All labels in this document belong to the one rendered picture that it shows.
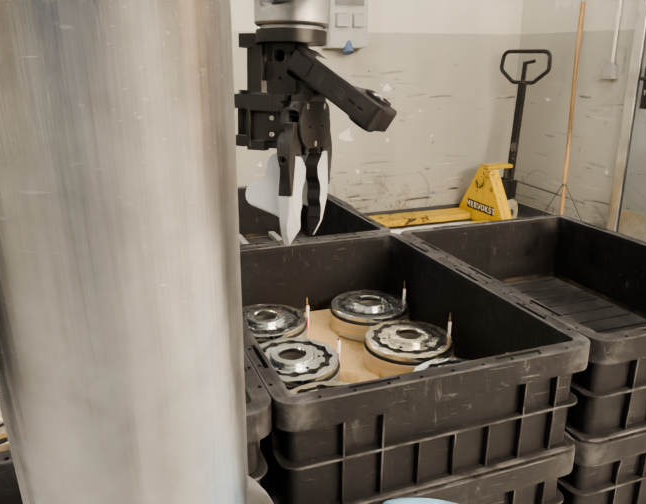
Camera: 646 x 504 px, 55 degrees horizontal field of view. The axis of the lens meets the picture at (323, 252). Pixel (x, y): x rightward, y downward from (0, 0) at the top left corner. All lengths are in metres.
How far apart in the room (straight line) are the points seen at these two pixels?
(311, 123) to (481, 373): 0.29
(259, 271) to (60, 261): 0.67
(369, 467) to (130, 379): 0.37
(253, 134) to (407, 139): 3.92
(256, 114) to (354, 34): 3.54
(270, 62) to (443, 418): 0.38
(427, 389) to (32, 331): 0.37
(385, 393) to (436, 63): 4.19
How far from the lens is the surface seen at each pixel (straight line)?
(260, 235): 1.26
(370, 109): 0.59
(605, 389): 0.66
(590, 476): 0.71
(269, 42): 0.65
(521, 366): 0.56
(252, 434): 0.47
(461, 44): 4.72
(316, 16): 0.63
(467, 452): 0.59
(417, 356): 0.70
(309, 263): 0.86
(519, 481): 0.63
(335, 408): 0.49
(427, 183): 4.69
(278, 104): 0.63
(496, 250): 1.01
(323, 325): 0.84
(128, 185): 0.17
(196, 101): 0.17
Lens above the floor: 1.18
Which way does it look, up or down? 18 degrees down
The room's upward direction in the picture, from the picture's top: straight up
